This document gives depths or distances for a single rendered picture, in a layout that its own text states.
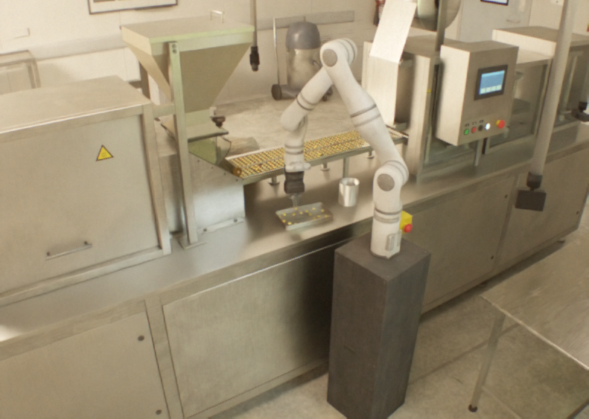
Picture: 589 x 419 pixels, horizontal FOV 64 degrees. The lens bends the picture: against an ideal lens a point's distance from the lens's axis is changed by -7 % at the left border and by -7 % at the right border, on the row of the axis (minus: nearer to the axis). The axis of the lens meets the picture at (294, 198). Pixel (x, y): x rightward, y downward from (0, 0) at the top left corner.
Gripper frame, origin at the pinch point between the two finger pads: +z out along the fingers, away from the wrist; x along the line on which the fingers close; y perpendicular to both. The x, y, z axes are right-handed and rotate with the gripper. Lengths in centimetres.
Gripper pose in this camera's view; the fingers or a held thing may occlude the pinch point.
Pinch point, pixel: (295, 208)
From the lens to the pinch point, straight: 190.1
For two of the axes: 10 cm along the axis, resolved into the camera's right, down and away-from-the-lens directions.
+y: -2.3, -4.6, 8.6
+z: 0.0, 8.8, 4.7
